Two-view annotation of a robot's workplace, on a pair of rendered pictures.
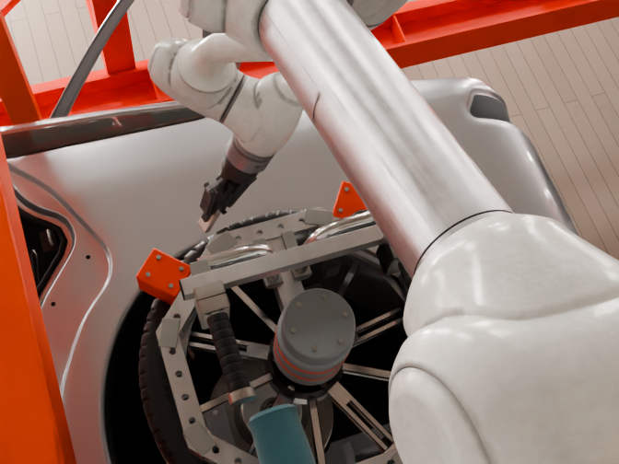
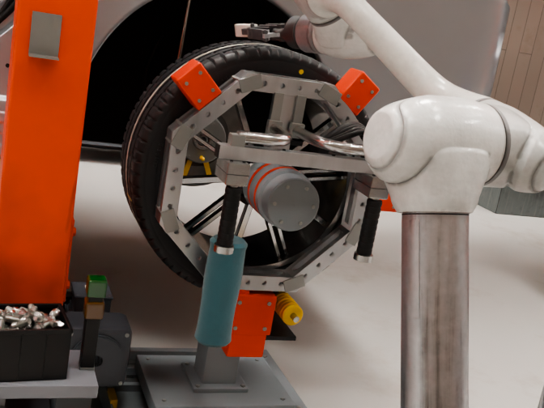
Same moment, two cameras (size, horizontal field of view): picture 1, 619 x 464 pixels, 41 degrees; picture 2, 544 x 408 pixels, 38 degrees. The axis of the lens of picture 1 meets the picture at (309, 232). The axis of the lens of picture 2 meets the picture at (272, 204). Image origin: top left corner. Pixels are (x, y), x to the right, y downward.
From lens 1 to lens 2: 0.93 m
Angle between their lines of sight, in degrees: 35
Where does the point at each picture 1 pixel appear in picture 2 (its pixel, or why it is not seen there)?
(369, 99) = (442, 354)
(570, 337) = not seen: outside the picture
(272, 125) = (346, 54)
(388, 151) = (433, 397)
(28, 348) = (77, 111)
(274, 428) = (228, 259)
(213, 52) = (345, 15)
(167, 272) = (201, 88)
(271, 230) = (291, 89)
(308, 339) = (280, 213)
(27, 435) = (54, 177)
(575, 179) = not seen: outside the picture
